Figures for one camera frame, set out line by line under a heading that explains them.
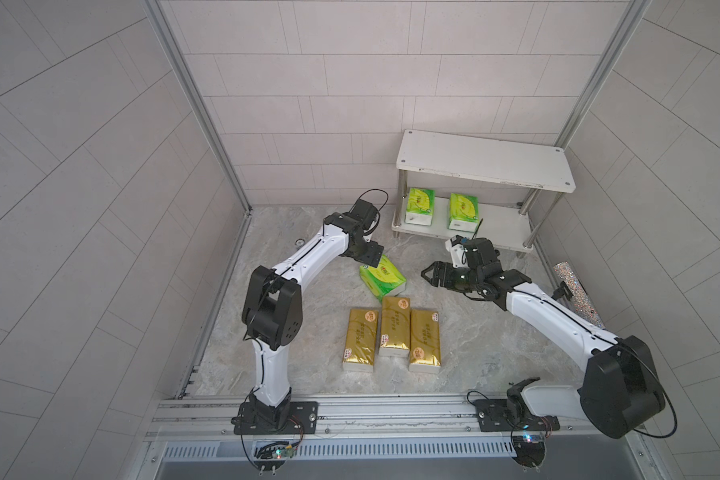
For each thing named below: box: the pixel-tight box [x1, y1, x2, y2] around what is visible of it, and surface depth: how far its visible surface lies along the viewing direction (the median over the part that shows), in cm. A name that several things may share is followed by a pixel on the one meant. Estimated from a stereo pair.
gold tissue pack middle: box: [379, 297, 410, 357], surface depth 82 cm
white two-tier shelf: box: [392, 129, 576, 255], surface depth 93 cm
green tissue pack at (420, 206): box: [404, 187, 435, 227], surface depth 104 cm
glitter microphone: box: [553, 261, 605, 327], surface depth 74 cm
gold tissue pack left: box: [342, 308, 379, 373], surface depth 79 cm
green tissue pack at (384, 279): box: [360, 254, 407, 302], surface depth 91 cm
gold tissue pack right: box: [408, 309, 441, 374], surface depth 79 cm
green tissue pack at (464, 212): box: [448, 192, 480, 233], surface depth 101 cm
